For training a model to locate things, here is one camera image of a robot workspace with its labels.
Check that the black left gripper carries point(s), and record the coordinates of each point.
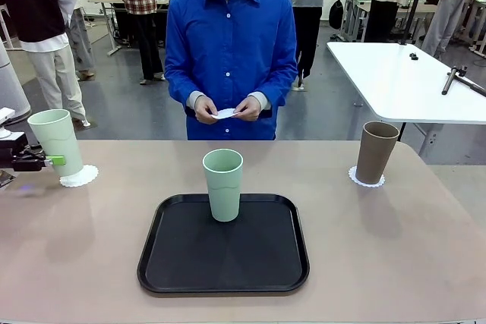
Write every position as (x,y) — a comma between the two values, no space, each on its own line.
(9,147)

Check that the wide light green cup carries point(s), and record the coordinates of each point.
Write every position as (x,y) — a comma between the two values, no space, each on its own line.
(60,138)

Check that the white scalloped paper coaster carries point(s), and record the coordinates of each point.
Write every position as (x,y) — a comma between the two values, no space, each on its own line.
(90,176)
(353,178)
(224,114)

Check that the slim light green cup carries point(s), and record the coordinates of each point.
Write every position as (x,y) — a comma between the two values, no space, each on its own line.
(224,202)

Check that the brown cup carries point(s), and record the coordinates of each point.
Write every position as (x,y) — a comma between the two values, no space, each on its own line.
(376,157)

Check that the person's right forearm blue sleeve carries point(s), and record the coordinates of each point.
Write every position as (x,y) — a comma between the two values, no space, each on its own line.
(180,92)

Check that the person's right hand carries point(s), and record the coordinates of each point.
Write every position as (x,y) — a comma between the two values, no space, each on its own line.
(206,111)

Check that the person's left hand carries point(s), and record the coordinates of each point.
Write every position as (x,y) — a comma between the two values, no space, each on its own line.
(251,109)

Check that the white cylindrical air purifier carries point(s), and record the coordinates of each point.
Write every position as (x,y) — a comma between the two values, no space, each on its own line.
(11,89)

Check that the person in grey trousers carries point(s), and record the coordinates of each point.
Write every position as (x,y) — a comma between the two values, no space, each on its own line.
(81,35)

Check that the person in black top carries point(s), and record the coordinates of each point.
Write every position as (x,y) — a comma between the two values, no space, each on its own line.
(34,5)

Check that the black plastic tray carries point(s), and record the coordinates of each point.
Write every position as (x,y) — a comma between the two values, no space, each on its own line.
(228,255)

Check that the person in blue shirt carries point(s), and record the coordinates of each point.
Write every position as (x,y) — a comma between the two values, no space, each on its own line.
(228,43)

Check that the black backpack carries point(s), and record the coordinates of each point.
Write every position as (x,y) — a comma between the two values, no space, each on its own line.
(336,13)

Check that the white side table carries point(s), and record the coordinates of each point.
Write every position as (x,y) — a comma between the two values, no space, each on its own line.
(379,73)

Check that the small black object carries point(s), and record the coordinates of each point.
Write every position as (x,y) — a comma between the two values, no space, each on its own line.
(414,56)

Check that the black tripod pole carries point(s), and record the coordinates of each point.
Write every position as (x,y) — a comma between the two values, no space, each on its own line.
(415,1)

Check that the black metal rod clamp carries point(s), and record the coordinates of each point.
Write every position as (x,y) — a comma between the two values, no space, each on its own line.
(450,81)

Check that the person in yellow hoodie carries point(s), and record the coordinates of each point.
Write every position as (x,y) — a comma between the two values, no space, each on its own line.
(448,13)

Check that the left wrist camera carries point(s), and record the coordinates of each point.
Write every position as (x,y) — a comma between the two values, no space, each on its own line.
(4,115)

